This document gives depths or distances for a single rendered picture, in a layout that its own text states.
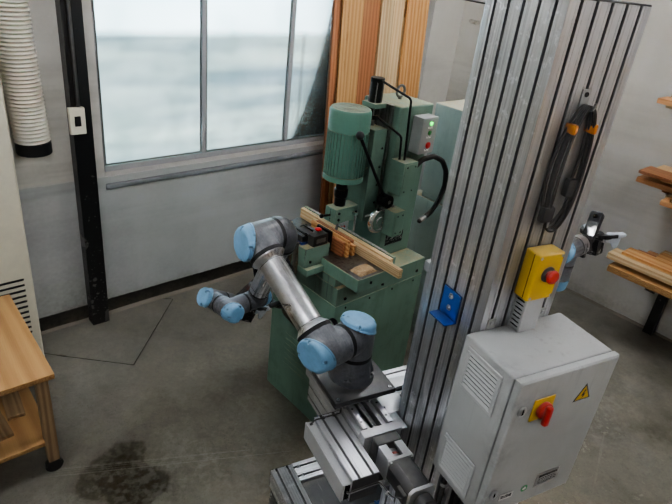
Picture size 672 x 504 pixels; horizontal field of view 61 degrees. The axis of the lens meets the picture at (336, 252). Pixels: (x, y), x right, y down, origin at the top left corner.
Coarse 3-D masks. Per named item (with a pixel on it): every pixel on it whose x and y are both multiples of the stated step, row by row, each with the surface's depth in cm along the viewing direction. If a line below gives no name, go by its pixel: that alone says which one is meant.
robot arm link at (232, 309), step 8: (224, 296) 213; (240, 296) 214; (216, 304) 211; (224, 304) 209; (232, 304) 208; (240, 304) 211; (248, 304) 214; (216, 312) 212; (224, 312) 207; (232, 312) 206; (240, 312) 209; (232, 320) 208
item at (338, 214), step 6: (330, 204) 253; (348, 204) 255; (354, 204) 256; (330, 210) 251; (336, 210) 248; (342, 210) 251; (348, 210) 253; (354, 210) 256; (330, 216) 252; (336, 216) 250; (342, 216) 252; (348, 216) 255; (336, 222) 251
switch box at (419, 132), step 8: (416, 120) 244; (424, 120) 241; (432, 120) 244; (416, 128) 245; (424, 128) 243; (432, 128) 247; (416, 136) 246; (424, 136) 245; (432, 136) 249; (416, 144) 247; (424, 144) 248; (432, 144) 252; (416, 152) 248; (424, 152) 250
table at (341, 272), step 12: (324, 264) 244; (336, 264) 240; (348, 264) 241; (360, 264) 242; (372, 264) 244; (336, 276) 240; (348, 276) 234; (372, 276) 235; (384, 276) 241; (360, 288) 233
